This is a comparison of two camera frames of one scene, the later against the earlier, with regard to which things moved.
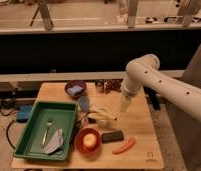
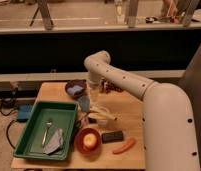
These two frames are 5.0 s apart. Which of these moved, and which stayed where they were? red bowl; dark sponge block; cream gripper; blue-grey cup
Moved: cream gripper
Stayed: red bowl; dark sponge block; blue-grey cup
